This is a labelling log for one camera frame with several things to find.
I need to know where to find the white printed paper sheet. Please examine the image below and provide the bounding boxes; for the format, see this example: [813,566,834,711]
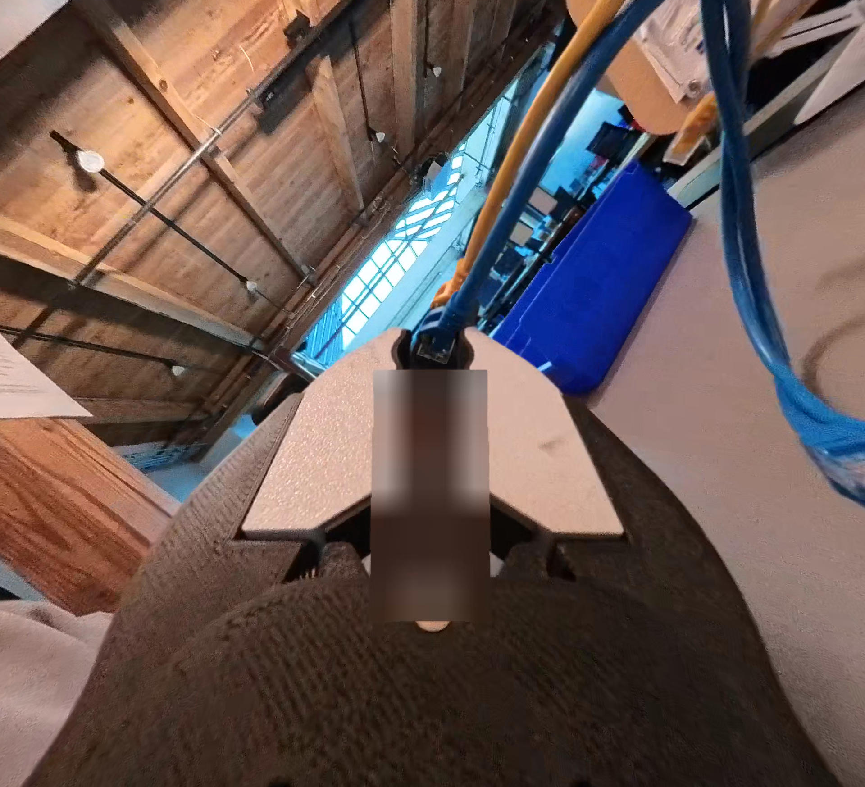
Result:
[0,334,92,419]

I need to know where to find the wooden beam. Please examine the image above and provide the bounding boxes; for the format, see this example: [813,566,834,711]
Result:
[0,415,180,615]

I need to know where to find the blue plastic bin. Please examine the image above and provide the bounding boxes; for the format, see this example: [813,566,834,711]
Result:
[493,159,693,396]

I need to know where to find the person's grey clothing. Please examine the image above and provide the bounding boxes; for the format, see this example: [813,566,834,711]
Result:
[0,598,116,787]

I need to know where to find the grey desk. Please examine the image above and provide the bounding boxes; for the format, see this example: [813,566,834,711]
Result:
[588,91,865,787]

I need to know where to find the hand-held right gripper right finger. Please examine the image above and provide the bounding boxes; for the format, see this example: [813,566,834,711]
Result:
[466,331,626,538]

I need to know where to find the grey stand base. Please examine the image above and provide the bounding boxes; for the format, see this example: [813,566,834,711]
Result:
[764,3,865,129]

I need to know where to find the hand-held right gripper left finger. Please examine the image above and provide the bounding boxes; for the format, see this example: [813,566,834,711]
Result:
[241,328,410,541]

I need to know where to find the yellow network cable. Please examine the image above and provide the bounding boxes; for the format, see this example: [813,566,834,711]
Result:
[432,0,822,308]

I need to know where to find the arched window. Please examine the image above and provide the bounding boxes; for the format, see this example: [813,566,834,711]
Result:
[297,145,487,362]

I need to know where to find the blue network cable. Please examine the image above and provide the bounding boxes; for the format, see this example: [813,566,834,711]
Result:
[414,0,865,507]

